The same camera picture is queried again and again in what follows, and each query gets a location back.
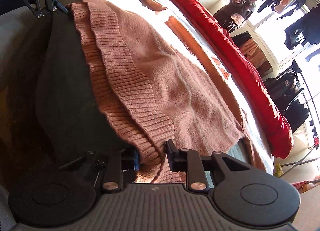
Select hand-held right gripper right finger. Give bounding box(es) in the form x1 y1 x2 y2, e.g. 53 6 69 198
166 139 251 193

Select orange curtain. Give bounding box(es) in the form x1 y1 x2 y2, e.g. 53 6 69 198
291 175 320 194

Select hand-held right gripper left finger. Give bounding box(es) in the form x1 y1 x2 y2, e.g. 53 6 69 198
59 148 140 193

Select black jacket with round patch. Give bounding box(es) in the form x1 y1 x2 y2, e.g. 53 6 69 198
264 72 304 112

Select dark hanging clothes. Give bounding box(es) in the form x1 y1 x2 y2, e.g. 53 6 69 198
249 0 320 51

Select pink knit sweater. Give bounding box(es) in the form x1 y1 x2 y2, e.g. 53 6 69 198
67 0 268 184

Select window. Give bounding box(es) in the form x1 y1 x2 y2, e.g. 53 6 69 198
247 0 320 67

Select yellow bag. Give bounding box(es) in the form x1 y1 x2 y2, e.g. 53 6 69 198
272 163 284 178

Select row of small hanging socks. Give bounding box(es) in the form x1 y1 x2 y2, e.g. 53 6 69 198
309 120 320 150

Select metal clothes drying rack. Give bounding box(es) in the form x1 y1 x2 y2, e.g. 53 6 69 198
275 60 320 169

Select red quilt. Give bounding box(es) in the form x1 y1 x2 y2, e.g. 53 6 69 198
157 0 294 159

